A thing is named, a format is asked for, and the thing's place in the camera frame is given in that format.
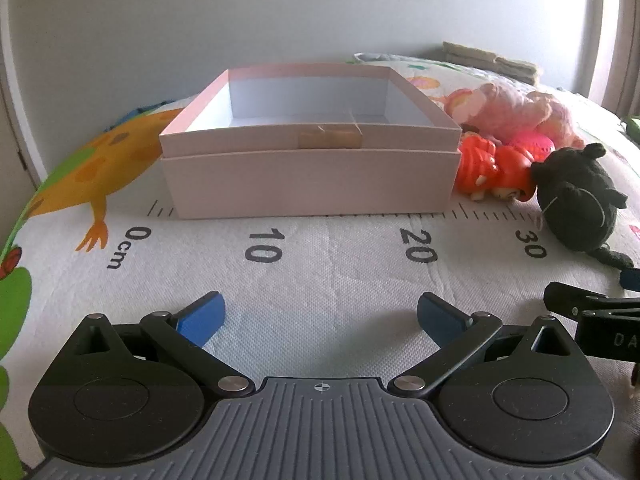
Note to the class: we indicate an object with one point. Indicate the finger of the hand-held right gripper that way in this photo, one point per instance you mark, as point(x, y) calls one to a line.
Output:
point(632, 280)
point(565, 297)

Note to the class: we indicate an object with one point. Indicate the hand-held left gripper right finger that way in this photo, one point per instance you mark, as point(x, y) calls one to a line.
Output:
point(442, 321)

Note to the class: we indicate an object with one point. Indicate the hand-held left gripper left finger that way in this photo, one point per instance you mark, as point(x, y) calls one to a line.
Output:
point(200, 320)

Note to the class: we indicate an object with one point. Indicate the black plush mouse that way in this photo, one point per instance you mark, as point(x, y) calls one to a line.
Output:
point(575, 195)

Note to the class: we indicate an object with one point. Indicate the orange doll toy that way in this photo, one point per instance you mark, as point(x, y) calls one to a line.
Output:
point(492, 170)

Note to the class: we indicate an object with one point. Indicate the magenta plastic basket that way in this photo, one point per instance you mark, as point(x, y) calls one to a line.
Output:
point(535, 144)

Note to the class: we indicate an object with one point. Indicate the pink cardboard box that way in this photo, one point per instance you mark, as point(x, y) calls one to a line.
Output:
point(310, 185)

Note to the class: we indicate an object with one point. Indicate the pink plush toy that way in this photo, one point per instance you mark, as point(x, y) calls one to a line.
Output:
point(515, 105)

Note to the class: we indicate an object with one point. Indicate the printed animal play mat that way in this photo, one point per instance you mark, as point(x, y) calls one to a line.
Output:
point(325, 270)

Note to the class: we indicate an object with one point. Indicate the green bag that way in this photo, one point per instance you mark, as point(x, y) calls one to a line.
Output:
point(632, 125)

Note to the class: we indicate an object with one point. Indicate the brown tape strip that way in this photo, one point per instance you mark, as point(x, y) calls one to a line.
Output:
point(330, 138)

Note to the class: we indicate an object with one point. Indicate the beige curtain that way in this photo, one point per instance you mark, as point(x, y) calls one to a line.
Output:
point(615, 35)

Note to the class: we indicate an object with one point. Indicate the folded beige towel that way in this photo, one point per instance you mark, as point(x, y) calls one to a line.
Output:
point(495, 60)

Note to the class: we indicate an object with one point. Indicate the white door frame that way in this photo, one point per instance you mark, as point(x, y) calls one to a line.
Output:
point(15, 125)

